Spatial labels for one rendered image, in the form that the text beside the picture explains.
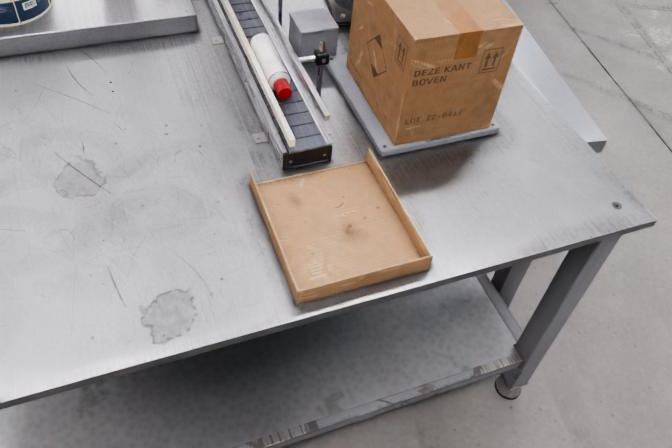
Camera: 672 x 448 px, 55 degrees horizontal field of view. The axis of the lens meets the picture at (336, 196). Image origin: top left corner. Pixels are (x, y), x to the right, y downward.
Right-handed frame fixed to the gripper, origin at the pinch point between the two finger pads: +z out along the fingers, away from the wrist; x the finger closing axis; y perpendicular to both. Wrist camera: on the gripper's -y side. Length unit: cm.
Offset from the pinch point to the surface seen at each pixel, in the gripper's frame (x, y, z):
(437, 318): 105, -38, 22
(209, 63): 29.7, 11.9, -5.1
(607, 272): 108, -117, 46
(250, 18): 19.0, -1.1, -4.7
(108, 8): 8.2, 32.1, 1.4
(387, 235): 84, -8, -37
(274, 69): 41.5, 1.4, -23.5
